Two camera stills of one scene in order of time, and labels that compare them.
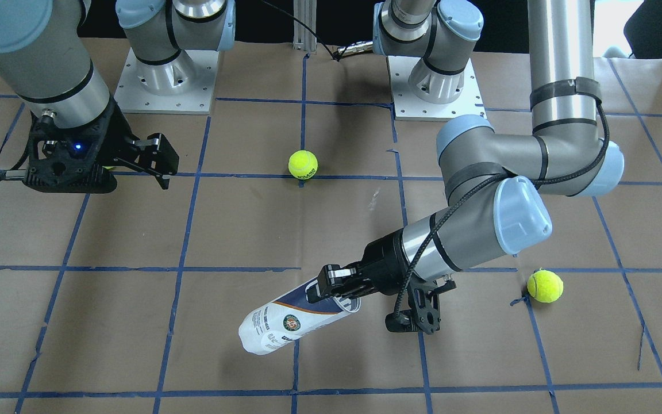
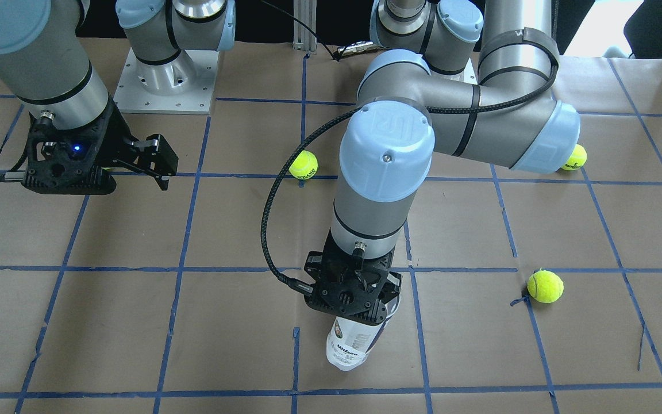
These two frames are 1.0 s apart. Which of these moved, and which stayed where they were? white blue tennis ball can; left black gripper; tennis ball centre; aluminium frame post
Moved: white blue tennis ball can
Stayed: tennis ball centre; left black gripper; aluminium frame post
